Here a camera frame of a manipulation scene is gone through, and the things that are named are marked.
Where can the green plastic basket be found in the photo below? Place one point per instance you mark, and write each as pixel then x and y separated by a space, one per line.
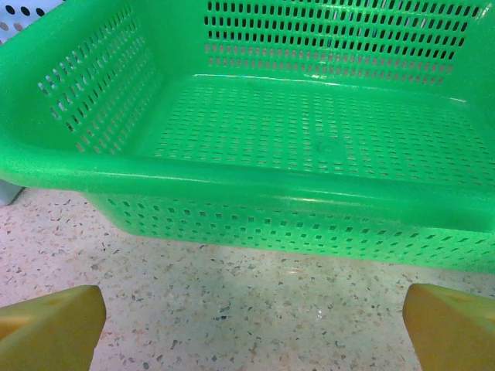
pixel 270 185

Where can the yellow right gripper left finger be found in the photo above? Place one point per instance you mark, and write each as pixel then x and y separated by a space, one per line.
pixel 50 332

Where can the light grey plastic basket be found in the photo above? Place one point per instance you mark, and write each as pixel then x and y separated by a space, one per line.
pixel 7 23

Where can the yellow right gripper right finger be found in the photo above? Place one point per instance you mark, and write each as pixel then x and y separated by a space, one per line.
pixel 452 332

